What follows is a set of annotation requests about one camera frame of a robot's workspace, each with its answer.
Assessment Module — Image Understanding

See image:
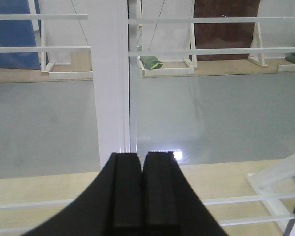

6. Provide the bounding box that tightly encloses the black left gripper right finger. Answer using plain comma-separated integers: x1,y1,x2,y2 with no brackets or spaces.
143,152,226,236

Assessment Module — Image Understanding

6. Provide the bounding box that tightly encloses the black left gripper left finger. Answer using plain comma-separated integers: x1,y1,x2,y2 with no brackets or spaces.
25,153,142,236

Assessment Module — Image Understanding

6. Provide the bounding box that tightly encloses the white framed sliding glass door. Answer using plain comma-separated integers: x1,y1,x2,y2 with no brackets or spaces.
128,0,295,236

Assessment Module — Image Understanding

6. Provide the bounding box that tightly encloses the dark brown wooden door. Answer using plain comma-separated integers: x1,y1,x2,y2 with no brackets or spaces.
194,0,260,49

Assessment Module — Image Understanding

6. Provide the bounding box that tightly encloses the white wooden support stand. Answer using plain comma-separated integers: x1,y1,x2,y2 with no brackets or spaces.
247,153,295,236

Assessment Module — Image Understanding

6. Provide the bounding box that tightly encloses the green cloth bundle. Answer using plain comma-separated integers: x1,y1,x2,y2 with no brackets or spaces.
140,56,163,70

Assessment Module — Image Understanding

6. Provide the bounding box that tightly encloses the blue panel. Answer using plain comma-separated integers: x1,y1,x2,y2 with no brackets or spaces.
0,0,41,70

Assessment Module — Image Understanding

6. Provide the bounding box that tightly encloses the white fixed door frame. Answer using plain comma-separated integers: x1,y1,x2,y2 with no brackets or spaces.
0,0,131,236

